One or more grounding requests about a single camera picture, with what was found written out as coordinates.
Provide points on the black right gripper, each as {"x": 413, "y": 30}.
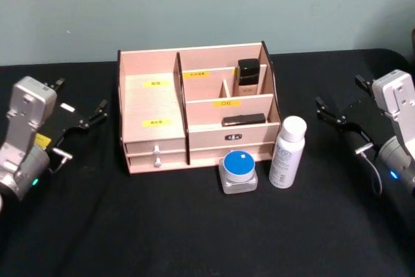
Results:
{"x": 366, "y": 124}

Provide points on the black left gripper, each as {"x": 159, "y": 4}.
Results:
{"x": 63, "y": 121}

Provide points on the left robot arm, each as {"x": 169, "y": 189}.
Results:
{"x": 22, "y": 127}

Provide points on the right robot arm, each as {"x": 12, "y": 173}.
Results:
{"x": 397, "y": 127}

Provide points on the pale wooden desk organizer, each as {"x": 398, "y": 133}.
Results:
{"x": 152, "y": 105}

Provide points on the white spray bottle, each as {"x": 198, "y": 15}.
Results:
{"x": 287, "y": 153}

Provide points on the wooden drawer with white knob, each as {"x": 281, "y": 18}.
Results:
{"x": 142, "y": 161}
{"x": 142, "y": 148}

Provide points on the beige bottle with black cap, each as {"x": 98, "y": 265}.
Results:
{"x": 248, "y": 77}

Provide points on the black lipstick tube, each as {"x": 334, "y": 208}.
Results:
{"x": 244, "y": 119}

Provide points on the glass jar with blue lid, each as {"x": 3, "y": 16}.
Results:
{"x": 238, "y": 168}

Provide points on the black table cloth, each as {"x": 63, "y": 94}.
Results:
{"x": 181, "y": 231}

